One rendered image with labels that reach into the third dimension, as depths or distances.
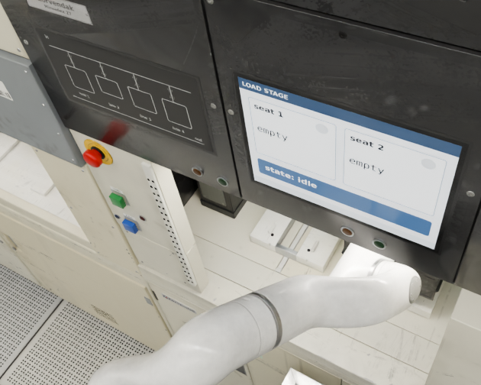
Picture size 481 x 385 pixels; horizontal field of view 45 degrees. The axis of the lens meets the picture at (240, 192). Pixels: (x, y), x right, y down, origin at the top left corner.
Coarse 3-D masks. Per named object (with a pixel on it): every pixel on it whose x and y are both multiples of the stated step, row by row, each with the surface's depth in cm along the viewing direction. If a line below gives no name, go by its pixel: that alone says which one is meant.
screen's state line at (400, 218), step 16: (272, 176) 86; (288, 176) 84; (304, 176) 82; (320, 192) 83; (336, 192) 81; (352, 192) 79; (368, 208) 80; (384, 208) 78; (400, 224) 78; (416, 224) 77
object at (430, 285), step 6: (342, 252) 132; (420, 276) 122; (426, 276) 121; (432, 276) 120; (426, 282) 123; (432, 282) 122; (438, 282) 121; (426, 288) 125; (432, 288) 124; (438, 288) 124; (420, 294) 128; (426, 294) 127; (432, 294) 125; (432, 300) 128
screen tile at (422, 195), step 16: (352, 144) 71; (368, 144) 70; (384, 144) 68; (384, 160) 70; (400, 160) 69; (416, 160) 67; (352, 176) 76; (368, 176) 74; (416, 176) 70; (432, 176) 68; (384, 192) 75; (400, 192) 73; (416, 192) 72; (432, 192) 70; (416, 208) 74; (432, 208) 72
